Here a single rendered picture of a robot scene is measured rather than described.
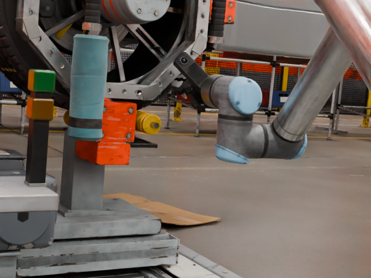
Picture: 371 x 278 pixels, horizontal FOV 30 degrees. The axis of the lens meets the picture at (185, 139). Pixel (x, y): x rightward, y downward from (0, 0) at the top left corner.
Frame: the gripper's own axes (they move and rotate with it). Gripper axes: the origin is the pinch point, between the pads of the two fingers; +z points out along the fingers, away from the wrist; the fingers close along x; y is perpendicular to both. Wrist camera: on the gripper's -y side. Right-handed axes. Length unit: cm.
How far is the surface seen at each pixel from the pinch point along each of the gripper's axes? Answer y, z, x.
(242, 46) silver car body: 11.7, 7.7, 28.6
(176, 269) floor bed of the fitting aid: 42, -6, -38
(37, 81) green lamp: -43, -60, -43
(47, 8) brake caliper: -36.8, 14.4, -12.6
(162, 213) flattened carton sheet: 79, 88, -10
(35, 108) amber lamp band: -40, -60, -46
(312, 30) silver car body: 26, 8, 54
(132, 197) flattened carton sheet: 77, 116, -11
